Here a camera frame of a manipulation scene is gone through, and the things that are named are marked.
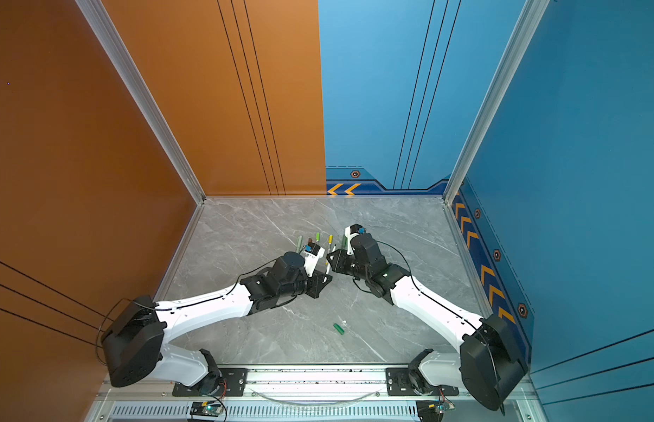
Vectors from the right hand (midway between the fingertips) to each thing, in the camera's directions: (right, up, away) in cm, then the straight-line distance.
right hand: (328, 257), depth 80 cm
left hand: (+1, -5, 0) cm, 6 cm away
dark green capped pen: (+6, +2, +25) cm, 26 cm away
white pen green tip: (0, -2, -3) cm, 3 cm away
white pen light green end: (-5, +5, +25) cm, 26 cm away
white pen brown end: (-8, +3, +25) cm, 27 cm away
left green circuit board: (-32, -40, -9) cm, 52 cm away
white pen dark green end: (-12, +2, +22) cm, 26 cm away
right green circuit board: (+28, -40, -10) cm, 50 cm away
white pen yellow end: (0, +4, +25) cm, 25 cm away
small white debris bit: (+5, -22, +5) cm, 23 cm away
